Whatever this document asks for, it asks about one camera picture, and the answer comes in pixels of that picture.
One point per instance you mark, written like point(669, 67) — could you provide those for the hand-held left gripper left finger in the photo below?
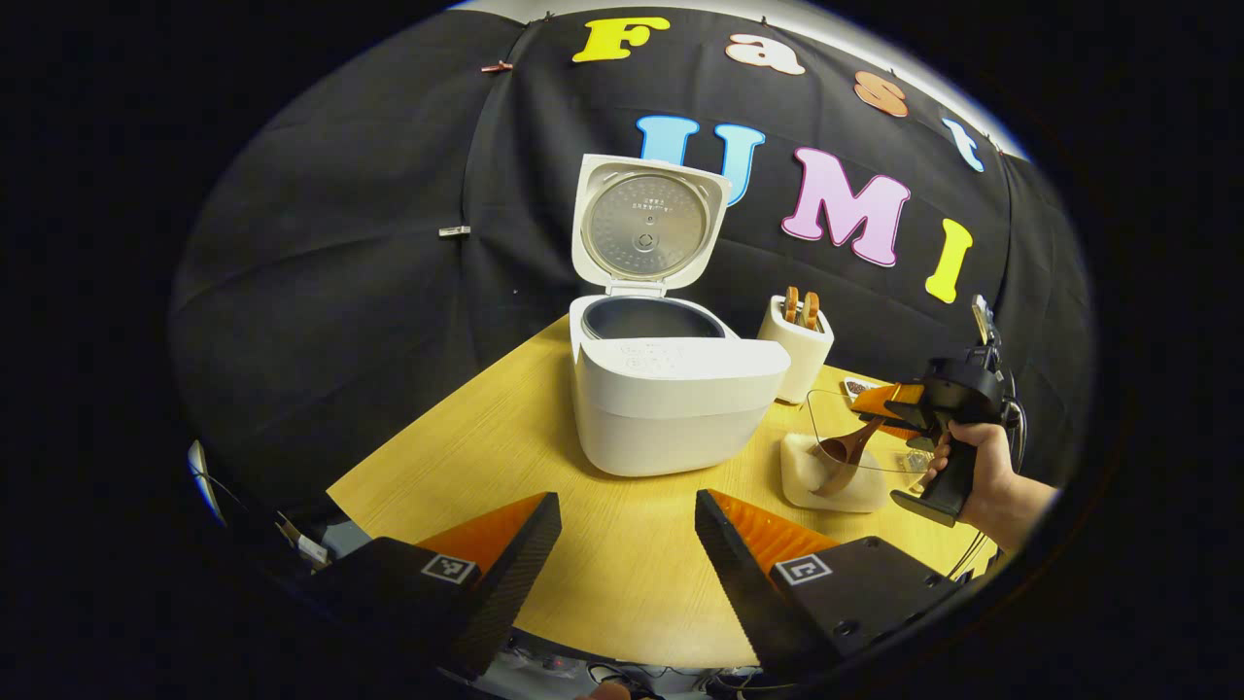
point(510, 574)

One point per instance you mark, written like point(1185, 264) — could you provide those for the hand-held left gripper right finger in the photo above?
point(743, 578)

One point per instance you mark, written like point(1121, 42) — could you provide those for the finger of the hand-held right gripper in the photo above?
point(889, 399)

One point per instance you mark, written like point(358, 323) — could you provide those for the brown wooden spoon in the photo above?
point(841, 462)

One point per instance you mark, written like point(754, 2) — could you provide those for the clear box of white rice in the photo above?
point(802, 476)

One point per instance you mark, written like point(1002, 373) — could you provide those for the white rice cooker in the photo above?
point(671, 408)

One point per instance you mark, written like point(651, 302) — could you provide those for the white divided dish of beans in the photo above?
point(857, 387)

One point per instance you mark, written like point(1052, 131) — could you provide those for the white toaster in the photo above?
point(802, 365)

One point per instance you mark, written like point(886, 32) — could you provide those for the toasted bread slice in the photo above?
point(791, 305)
point(812, 311)

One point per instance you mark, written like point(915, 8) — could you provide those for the black backdrop cloth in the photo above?
point(340, 272)

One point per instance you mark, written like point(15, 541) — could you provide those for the red cloth clip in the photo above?
point(496, 67)

